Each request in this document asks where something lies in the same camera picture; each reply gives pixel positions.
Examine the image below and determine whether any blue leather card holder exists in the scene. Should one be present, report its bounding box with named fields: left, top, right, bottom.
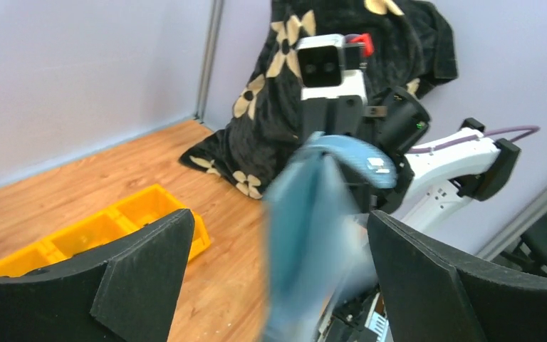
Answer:
left=261, top=132, right=397, bottom=341

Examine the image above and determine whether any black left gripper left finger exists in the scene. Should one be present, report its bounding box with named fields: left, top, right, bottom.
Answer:
left=0, top=209, right=194, bottom=341

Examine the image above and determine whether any aluminium frame post left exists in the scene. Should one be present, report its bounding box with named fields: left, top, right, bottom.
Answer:
left=195, top=0, right=224, bottom=123

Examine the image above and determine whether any aluminium frame post right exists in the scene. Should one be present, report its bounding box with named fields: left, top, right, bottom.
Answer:
left=477, top=188, right=547, bottom=261

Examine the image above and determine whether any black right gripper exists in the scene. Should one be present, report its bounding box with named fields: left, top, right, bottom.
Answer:
left=300, top=87, right=430, bottom=214

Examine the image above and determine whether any yellow plastic compartment tray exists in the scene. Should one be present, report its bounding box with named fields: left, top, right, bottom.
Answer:
left=0, top=184, right=188, bottom=284

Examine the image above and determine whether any aluminium frame post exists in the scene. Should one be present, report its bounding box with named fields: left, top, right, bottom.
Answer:
left=477, top=188, right=547, bottom=261
left=195, top=0, right=224, bottom=123

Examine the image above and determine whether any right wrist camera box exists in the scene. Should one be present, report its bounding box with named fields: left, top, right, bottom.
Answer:
left=296, top=33, right=375, bottom=103

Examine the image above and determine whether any black floral fleece blanket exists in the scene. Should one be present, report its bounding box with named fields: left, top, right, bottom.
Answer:
left=179, top=1, right=458, bottom=200

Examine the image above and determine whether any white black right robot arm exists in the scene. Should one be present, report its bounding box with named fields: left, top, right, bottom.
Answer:
left=301, top=85, right=520, bottom=234

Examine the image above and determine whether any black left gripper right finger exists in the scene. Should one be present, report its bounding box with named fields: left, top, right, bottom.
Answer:
left=367, top=211, right=547, bottom=341

